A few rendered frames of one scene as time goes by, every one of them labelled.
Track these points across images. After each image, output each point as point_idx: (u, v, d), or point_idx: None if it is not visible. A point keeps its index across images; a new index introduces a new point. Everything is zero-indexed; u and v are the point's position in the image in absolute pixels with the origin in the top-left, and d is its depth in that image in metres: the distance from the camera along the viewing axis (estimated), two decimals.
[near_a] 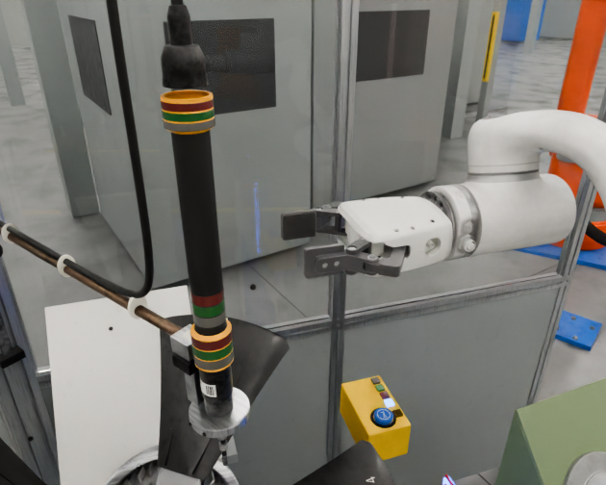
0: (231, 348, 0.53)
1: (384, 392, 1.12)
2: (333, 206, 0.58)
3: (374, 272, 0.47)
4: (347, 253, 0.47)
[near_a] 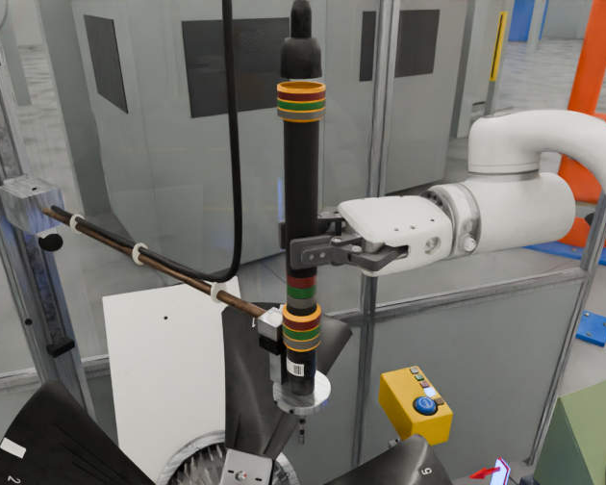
0: (320, 329, 0.56)
1: (423, 381, 1.14)
2: (330, 212, 0.57)
3: (356, 264, 0.48)
4: (331, 243, 0.49)
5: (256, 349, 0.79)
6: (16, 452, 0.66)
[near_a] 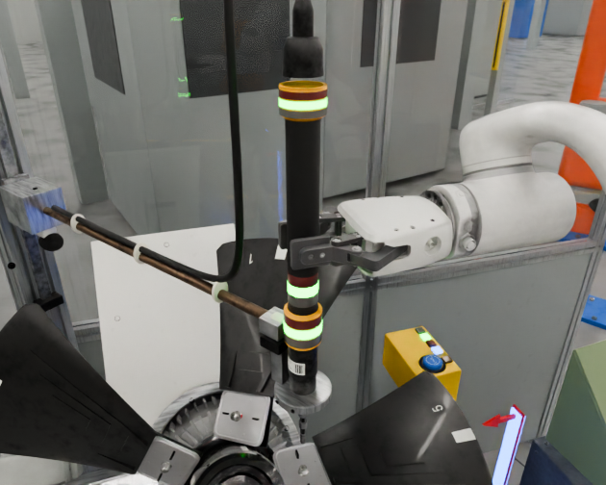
0: (321, 328, 0.56)
1: (430, 340, 1.09)
2: (330, 212, 0.57)
3: (356, 264, 0.48)
4: (331, 243, 0.49)
5: (253, 286, 0.74)
6: None
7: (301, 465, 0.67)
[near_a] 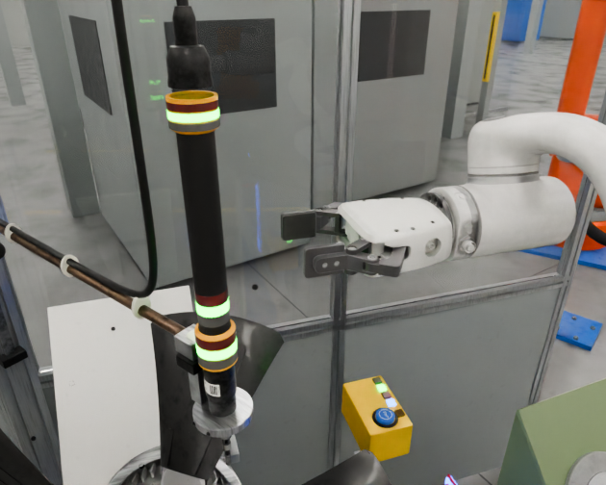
0: (236, 348, 0.53)
1: (385, 392, 1.12)
2: (333, 207, 0.58)
3: (374, 272, 0.47)
4: (347, 253, 0.47)
5: None
6: None
7: None
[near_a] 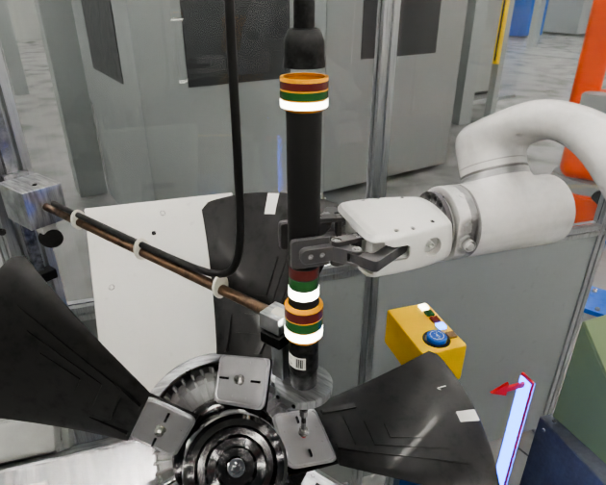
0: (322, 323, 0.55)
1: (434, 316, 1.06)
2: (330, 213, 0.57)
3: (355, 264, 0.48)
4: (331, 244, 0.49)
5: (419, 399, 0.71)
6: (267, 208, 0.70)
7: None
